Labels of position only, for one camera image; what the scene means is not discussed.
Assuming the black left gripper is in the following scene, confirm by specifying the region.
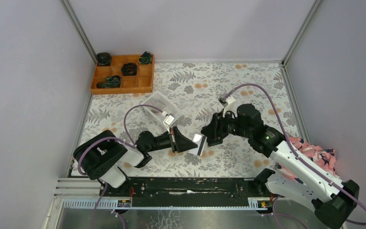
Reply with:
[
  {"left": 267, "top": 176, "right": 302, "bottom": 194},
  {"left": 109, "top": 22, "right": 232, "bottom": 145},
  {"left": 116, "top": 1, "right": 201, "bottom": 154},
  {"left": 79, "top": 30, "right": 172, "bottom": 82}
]
[{"left": 146, "top": 126, "right": 197, "bottom": 153}]

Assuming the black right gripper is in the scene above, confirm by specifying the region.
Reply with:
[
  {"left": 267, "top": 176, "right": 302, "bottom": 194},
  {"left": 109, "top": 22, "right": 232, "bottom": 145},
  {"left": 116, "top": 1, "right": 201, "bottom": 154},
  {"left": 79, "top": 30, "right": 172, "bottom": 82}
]
[{"left": 200, "top": 108, "right": 251, "bottom": 140}]

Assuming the grey card with black stripe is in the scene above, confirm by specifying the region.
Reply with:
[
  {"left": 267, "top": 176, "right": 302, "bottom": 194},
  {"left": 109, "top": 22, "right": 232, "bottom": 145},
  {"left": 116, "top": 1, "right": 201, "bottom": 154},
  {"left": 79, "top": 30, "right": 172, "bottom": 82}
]
[{"left": 188, "top": 134, "right": 207, "bottom": 156}]

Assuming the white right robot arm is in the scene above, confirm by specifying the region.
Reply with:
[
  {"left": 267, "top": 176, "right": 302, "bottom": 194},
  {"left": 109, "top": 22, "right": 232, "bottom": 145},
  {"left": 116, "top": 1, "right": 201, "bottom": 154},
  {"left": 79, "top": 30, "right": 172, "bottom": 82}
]
[{"left": 201, "top": 104, "right": 360, "bottom": 229}]

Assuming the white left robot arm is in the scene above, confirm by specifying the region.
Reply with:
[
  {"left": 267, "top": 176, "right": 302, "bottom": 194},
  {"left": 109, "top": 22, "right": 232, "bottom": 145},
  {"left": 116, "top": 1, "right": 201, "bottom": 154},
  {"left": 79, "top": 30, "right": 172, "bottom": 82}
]
[{"left": 73, "top": 126, "right": 198, "bottom": 196}]

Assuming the white plastic card box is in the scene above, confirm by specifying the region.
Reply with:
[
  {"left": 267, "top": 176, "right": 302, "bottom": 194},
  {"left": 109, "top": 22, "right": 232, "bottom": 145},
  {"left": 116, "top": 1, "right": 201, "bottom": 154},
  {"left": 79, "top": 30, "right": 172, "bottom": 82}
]
[{"left": 141, "top": 91, "right": 182, "bottom": 128}]

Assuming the floral paper table mat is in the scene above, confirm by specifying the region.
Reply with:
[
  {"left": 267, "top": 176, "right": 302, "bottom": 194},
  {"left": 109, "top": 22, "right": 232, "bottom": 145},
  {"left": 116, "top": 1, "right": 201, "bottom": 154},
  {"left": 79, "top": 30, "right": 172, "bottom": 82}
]
[{"left": 81, "top": 63, "right": 299, "bottom": 177}]

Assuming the orange compartment tray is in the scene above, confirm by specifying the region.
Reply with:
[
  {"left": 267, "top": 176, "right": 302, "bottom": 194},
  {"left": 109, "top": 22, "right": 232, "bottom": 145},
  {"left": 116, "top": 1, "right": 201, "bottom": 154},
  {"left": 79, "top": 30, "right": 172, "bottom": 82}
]
[{"left": 90, "top": 54, "right": 155, "bottom": 95}]

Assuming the black red rolled item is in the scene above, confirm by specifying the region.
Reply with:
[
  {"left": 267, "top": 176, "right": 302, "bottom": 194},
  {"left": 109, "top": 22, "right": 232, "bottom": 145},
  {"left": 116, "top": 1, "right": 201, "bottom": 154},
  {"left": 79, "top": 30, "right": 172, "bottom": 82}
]
[{"left": 121, "top": 62, "right": 138, "bottom": 76}]

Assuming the dark green rolled item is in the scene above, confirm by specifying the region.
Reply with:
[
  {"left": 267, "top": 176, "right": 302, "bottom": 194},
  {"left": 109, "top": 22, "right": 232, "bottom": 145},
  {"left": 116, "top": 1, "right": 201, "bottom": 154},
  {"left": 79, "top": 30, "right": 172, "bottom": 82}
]
[
  {"left": 96, "top": 75, "right": 121, "bottom": 89},
  {"left": 139, "top": 52, "right": 153, "bottom": 65}
]

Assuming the dark green rolled item front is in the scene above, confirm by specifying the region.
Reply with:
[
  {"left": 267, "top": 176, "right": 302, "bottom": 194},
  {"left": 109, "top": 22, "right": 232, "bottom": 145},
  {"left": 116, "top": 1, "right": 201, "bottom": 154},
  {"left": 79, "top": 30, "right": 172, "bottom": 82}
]
[{"left": 96, "top": 75, "right": 121, "bottom": 89}]

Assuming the pink patterned cloth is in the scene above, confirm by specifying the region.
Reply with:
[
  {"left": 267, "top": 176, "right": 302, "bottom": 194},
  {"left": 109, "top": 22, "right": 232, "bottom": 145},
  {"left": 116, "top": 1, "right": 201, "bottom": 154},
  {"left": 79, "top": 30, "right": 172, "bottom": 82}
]
[{"left": 275, "top": 136, "right": 338, "bottom": 184}]

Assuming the dark rolled item outside tray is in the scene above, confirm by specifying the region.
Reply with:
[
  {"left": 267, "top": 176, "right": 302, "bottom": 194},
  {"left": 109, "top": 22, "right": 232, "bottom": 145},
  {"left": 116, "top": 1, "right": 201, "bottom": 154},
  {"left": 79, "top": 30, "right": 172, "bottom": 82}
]
[{"left": 96, "top": 52, "right": 112, "bottom": 66}]

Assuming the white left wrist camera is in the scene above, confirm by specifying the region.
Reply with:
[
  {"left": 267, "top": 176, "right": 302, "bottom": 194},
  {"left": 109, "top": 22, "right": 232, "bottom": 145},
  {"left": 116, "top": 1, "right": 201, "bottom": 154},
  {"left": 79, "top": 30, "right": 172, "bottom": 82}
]
[{"left": 162, "top": 111, "right": 175, "bottom": 133}]

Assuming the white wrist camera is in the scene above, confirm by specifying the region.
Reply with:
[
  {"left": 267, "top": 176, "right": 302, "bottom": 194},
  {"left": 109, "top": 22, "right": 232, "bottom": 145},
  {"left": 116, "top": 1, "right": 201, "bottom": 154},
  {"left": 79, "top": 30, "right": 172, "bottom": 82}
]
[
  {"left": 218, "top": 95, "right": 236, "bottom": 118},
  {"left": 162, "top": 111, "right": 175, "bottom": 133}
]

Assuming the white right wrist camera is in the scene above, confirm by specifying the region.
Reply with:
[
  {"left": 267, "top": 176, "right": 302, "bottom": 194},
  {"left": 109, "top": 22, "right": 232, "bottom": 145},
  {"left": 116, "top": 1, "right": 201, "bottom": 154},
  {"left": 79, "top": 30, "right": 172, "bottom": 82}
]
[{"left": 218, "top": 95, "right": 236, "bottom": 118}]

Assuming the black metal base rail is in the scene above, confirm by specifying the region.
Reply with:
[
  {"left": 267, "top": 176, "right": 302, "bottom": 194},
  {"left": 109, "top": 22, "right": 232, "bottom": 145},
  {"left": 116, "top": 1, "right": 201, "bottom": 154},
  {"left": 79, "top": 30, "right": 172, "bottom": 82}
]
[{"left": 100, "top": 177, "right": 274, "bottom": 203}]

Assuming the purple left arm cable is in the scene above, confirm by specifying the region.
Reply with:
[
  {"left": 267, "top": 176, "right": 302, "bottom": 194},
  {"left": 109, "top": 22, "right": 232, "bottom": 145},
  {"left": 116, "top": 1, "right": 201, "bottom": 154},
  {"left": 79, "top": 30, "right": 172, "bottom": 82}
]
[{"left": 77, "top": 104, "right": 166, "bottom": 229}]

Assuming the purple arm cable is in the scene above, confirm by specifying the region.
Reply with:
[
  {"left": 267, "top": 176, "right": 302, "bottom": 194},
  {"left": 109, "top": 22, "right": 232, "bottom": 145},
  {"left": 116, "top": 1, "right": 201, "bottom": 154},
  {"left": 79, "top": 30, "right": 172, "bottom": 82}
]
[
  {"left": 222, "top": 83, "right": 366, "bottom": 226},
  {"left": 77, "top": 104, "right": 166, "bottom": 229}
]

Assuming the slotted white cable duct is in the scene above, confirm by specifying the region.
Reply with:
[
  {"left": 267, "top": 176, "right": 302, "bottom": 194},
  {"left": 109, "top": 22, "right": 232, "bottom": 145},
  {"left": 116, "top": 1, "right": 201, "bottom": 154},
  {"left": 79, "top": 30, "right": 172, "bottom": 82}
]
[{"left": 63, "top": 197, "right": 269, "bottom": 211}]

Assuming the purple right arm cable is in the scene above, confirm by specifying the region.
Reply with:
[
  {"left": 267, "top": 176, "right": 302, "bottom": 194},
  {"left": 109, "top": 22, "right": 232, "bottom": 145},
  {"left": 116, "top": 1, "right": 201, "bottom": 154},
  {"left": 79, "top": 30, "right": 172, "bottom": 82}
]
[{"left": 222, "top": 83, "right": 366, "bottom": 226}]

